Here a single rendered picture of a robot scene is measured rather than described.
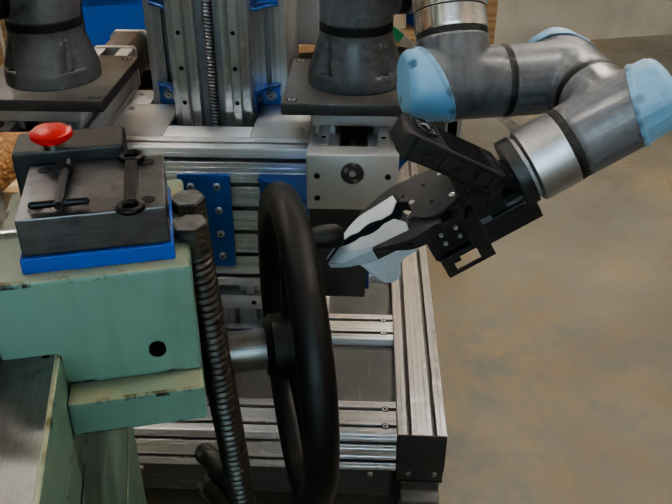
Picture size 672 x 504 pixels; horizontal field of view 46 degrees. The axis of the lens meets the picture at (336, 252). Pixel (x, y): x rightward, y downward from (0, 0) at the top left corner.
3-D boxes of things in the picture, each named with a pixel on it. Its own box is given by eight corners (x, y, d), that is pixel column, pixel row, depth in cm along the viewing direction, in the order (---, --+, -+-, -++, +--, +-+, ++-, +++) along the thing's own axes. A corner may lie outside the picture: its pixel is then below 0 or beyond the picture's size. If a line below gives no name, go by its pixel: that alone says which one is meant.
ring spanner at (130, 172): (146, 215, 51) (145, 209, 51) (114, 219, 51) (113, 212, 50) (145, 153, 59) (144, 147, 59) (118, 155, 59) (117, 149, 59)
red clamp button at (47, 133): (72, 146, 57) (69, 133, 56) (28, 150, 56) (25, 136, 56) (75, 130, 59) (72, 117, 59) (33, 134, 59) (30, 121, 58)
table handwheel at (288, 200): (338, 553, 74) (375, 420, 51) (118, 592, 70) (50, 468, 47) (290, 296, 91) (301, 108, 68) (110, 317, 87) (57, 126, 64)
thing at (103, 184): (176, 259, 54) (167, 186, 51) (6, 277, 52) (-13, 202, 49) (170, 177, 65) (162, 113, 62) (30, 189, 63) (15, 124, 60)
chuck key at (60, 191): (90, 210, 52) (88, 196, 51) (28, 216, 51) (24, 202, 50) (95, 167, 57) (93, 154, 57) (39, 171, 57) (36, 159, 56)
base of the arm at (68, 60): (26, 61, 137) (14, 2, 132) (112, 62, 136) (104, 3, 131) (-10, 91, 124) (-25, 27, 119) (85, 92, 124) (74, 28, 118)
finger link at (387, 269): (355, 311, 80) (436, 268, 79) (328, 273, 77) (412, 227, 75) (349, 292, 83) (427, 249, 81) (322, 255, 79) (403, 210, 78)
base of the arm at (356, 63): (312, 64, 135) (311, 5, 130) (400, 65, 135) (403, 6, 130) (305, 95, 122) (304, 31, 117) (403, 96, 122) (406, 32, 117)
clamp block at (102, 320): (203, 372, 58) (191, 268, 53) (8, 398, 55) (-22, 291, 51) (192, 266, 70) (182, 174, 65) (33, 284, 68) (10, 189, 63)
